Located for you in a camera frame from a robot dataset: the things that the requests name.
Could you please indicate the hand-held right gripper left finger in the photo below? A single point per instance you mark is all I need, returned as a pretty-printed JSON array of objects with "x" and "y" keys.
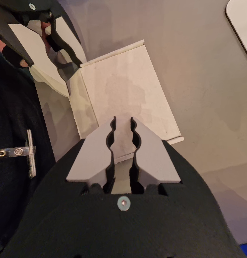
[{"x": 91, "y": 159}]

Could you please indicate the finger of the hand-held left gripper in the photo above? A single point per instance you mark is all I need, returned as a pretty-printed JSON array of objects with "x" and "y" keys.
[
  {"x": 75, "y": 44},
  {"x": 34, "y": 52}
]

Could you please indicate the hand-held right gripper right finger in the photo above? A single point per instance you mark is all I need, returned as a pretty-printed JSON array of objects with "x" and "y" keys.
[{"x": 155, "y": 161}]

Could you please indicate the white cardboard box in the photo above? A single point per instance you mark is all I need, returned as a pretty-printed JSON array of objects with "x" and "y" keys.
[{"x": 125, "y": 90}]

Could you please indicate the blue plastic bin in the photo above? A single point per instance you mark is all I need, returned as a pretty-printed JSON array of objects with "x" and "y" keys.
[{"x": 246, "y": 252}]

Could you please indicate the person's left hand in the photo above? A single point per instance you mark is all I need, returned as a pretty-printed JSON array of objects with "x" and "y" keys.
[{"x": 43, "y": 27}]

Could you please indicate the white rounded base plate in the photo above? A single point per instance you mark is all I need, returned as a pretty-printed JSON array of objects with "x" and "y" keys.
[{"x": 242, "y": 20}]

